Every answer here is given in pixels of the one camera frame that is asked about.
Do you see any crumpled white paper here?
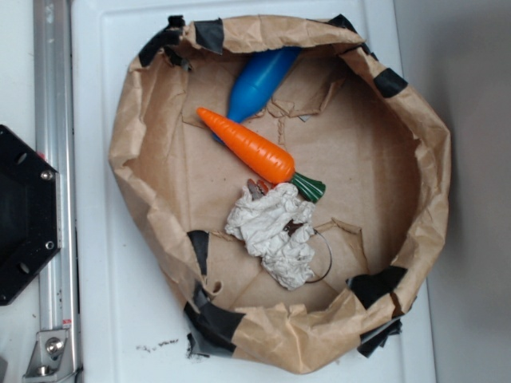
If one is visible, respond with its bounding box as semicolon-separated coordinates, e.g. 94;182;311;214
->
224;183;315;290

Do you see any white plastic tray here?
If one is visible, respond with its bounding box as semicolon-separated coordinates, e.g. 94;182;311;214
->
71;1;436;382

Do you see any metal ring tool under paper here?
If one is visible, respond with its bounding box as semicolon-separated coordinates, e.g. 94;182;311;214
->
240;180;332;290

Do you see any orange plastic toy carrot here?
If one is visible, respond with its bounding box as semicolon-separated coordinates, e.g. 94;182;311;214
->
196;107;326;203

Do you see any blue plastic toy bottle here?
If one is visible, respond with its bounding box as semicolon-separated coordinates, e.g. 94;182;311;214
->
227;46;302;123

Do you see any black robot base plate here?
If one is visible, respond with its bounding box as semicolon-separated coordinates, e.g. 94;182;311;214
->
1;125;60;306

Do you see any brown paper bag basin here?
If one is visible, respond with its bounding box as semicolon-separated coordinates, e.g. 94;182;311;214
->
109;15;451;374

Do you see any metal corner bracket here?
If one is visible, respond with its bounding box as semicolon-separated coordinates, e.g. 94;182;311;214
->
22;329;77;382

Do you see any aluminium extrusion rail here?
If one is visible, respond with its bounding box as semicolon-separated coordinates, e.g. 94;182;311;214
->
33;1;83;382

